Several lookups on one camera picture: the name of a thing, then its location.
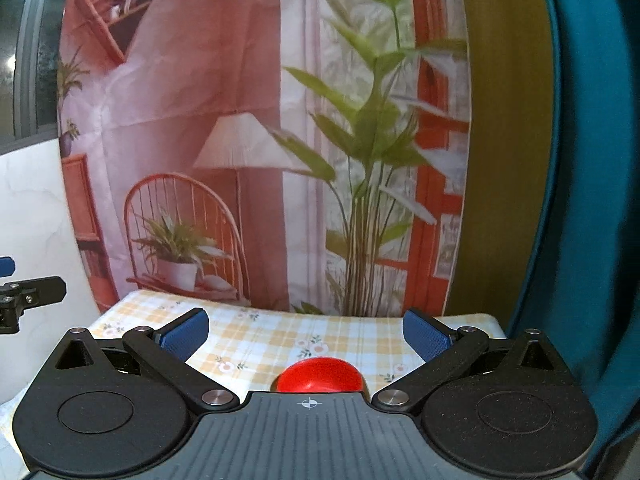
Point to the red plastic bowl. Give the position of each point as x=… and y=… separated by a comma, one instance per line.
x=320, y=375

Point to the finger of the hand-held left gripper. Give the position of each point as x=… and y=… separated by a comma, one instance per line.
x=35, y=291
x=6, y=266

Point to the olive green panel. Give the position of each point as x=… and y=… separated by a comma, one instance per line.
x=505, y=110

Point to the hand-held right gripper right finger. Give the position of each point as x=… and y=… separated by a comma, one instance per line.
x=425, y=336

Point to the yellow checked tablecloth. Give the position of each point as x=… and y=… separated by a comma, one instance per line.
x=260, y=340

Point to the printed wall cloth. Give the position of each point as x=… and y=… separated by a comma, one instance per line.
x=200, y=85

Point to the teal curtain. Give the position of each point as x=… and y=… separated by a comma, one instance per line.
x=595, y=160

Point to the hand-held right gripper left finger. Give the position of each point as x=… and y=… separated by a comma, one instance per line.
x=185, y=334

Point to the grey window frame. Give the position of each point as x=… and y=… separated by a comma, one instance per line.
x=30, y=50

